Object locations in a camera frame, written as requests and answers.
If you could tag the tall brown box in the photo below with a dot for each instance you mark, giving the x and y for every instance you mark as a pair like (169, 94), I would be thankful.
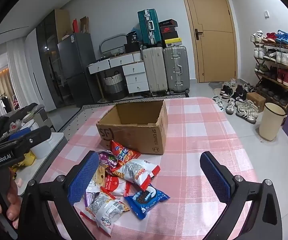
(84, 25)

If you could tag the shoe rack with shoes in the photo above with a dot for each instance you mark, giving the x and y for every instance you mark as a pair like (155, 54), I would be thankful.
(283, 76)

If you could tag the white red-edged snack packet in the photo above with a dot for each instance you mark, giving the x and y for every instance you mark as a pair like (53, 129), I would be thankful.
(134, 172)

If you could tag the grey refrigerator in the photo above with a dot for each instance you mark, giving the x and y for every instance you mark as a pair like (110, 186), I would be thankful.
(76, 62)

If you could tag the dark brown shoe box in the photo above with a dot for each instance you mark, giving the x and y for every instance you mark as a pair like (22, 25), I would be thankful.
(170, 36)

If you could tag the yellow black shoe box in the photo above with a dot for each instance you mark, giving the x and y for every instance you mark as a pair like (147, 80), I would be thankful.
(173, 42)

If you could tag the red triangular crisp packet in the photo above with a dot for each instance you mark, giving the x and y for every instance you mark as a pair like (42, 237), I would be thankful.
(124, 155)

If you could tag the white wardrobe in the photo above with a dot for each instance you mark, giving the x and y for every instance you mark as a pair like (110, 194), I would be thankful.
(38, 80)

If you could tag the white side table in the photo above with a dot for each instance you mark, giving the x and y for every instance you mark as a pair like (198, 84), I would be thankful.
(55, 140)

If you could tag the white purple snack packet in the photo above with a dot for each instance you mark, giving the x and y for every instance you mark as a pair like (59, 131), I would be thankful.
(90, 197)

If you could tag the cream waste bin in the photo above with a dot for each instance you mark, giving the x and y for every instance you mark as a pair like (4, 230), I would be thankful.
(270, 125)

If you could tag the person's left hand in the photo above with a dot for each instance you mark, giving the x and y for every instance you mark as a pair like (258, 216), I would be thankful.
(13, 195)

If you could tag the grey door mat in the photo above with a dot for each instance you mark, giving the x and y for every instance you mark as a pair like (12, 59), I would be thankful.
(215, 86)

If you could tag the black red-logo shoe box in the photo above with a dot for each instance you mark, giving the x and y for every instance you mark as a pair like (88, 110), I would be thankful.
(168, 30)

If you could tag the small cardboard box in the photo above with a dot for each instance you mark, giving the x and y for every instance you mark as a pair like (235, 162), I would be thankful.
(256, 101)

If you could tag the blue cookie packet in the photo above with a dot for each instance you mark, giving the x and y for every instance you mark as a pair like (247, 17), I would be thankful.
(144, 200)

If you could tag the silver suitcase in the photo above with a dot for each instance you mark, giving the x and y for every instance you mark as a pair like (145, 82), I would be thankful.
(176, 70)

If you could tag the white drawer desk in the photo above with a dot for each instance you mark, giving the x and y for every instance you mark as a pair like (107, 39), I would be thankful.
(134, 77)

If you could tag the white orange snack packet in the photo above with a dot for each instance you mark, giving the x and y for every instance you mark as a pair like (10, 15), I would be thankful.
(106, 210)

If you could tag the small pink object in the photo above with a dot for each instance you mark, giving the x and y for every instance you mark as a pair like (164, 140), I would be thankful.
(19, 182)

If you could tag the clear yellow biscuit packet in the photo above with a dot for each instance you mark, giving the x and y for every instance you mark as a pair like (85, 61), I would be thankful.
(101, 177)

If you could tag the yellow toy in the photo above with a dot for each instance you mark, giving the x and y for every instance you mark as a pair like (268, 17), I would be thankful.
(28, 160)

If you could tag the red box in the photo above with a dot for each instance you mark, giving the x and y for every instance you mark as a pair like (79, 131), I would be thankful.
(75, 26)

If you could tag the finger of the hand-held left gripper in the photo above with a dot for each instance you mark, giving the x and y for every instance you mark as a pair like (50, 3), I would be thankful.
(19, 133)
(38, 135)

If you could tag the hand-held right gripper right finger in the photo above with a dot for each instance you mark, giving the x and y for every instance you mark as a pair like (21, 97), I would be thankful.
(216, 177)

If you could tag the blue plastic bag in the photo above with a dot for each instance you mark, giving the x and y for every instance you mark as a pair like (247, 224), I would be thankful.
(136, 30)

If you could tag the woven laundry basket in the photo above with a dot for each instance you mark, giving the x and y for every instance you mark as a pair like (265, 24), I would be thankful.
(112, 83)

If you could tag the grey storage box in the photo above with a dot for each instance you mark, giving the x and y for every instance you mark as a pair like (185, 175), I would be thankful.
(41, 115)

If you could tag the tan wooden door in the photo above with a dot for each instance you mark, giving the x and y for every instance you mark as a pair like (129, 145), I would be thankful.
(208, 55)

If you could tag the oval mirror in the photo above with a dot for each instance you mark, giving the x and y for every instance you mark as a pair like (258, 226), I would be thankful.
(114, 42)

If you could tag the dark glass cabinet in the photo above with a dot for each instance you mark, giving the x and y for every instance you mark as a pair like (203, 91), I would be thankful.
(46, 55)

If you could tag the beige suitcase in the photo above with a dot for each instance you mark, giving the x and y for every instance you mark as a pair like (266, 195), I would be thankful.
(153, 70)

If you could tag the red white snack packet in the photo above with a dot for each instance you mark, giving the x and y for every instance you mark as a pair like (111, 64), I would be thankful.
(115, 186)

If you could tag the white cup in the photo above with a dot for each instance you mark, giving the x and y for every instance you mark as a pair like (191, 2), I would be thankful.
(40, 151)

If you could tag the white curtain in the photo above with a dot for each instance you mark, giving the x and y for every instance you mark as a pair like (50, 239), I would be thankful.
(16, 75)

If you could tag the scattered pile of sneakers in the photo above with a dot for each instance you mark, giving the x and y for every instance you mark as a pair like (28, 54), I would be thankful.
(246, 111)

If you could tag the brown cardboard box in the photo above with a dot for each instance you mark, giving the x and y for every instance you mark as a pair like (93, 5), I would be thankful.
(134, 140)

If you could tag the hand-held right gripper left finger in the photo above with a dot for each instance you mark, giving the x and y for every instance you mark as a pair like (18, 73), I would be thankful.
(84, 177)

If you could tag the teal suitcase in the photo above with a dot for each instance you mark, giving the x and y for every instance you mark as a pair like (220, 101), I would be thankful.
(147, 27)

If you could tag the bamboo shoe rack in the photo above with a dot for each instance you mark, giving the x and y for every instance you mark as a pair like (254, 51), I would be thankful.
(281, 46)

